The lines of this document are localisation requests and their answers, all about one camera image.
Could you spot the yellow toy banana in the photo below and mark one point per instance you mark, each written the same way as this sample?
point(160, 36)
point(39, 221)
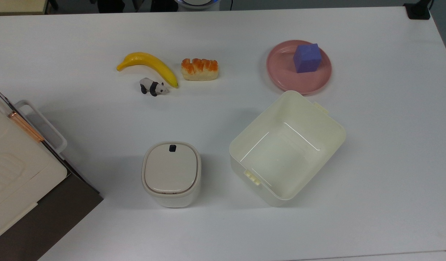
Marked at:
point(150, 61)

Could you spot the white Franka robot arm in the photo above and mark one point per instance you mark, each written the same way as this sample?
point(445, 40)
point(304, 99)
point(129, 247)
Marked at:
point(197, 3)

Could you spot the orange glazed toy bread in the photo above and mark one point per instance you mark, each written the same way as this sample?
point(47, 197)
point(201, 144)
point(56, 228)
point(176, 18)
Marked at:
point(199, 70)

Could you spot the black camera stand clamp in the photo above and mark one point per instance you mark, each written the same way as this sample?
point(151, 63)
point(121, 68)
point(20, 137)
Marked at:
point(418, 11)

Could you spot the dark brown drawer cabinet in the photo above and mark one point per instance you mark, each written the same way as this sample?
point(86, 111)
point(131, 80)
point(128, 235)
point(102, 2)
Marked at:
point(45, 224)

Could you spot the small white lidded trash can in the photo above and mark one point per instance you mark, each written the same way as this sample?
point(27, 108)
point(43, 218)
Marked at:
point(171, 170)

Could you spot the purple cube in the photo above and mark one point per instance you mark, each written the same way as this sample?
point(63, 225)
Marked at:
point(307, 58)

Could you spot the small panda figurine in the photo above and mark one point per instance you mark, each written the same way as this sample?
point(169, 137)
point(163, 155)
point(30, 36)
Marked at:
point(152, 87)

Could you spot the cream open plastic bin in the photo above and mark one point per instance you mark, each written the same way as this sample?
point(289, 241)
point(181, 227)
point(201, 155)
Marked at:
point(284, 152)

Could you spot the pink plate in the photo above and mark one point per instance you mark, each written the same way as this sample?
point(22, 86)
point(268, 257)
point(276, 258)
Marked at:
point(281, 72)

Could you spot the beige desk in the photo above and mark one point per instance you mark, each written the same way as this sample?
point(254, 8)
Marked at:
point(16, 5)

